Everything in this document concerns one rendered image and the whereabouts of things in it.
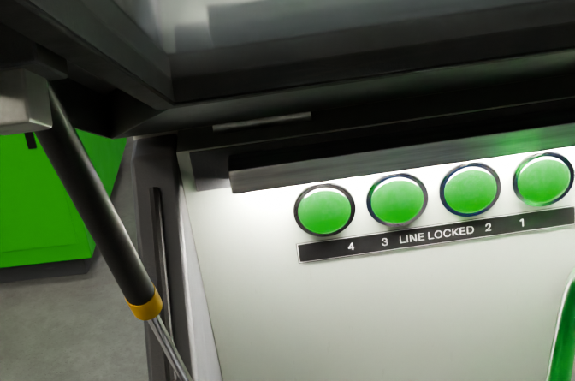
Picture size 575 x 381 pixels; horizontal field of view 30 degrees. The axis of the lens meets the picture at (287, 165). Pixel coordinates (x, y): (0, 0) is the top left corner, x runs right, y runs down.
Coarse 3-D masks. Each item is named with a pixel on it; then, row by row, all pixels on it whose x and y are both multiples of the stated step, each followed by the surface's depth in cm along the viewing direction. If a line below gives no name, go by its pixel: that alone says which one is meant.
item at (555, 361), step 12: (564, 288) 68; (564, 300) 66; (564, 312) 65; (564, 324) 64; (564, 336) 63; (552, 348) 63; (564, 348) 63; (552, 360) 62; (564, 360) 62; (552, 372) 62; (564, 372) 61
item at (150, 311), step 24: (48, 144) 51; (72, 144) 52; (72, 168) 53; (72, 192) 54; (96, 192) 55; (96, 216) 56; (96, 240) 58; (120, 240) 59; (120, 264) 60; (120, 288) 63; (144, 288) 63; (144, 312) 65; (168, 336) 69
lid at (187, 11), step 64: (0, 0) 31; (64, 0) 38; (128, 0) 42; (192, 0) 44; (256, 0) 45; (320, 0) 48; (384, 0) 50; (448, 0) 52; (512, 0) 55; (0, 64) 43; (64, 64) 48; (128, 64) 51; (192, 64) 62; (256, 64) 66; (320, 64) 67; (384, 64) 67; (448, 64) 67; (512, 64) 72; (0, 128) 45; (128, 128) 80; (256, 128) 87
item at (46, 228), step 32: (0, 160) 318; (32, 160) 318; (96, 160) 354; (0, 192) 323; (32, 192) 323; (64, 192) 323; (0, 224) 329; (32, 224) 329; (64, 224) 328; (0, 256) 335; (32, 256) 334; (64, 256) 334
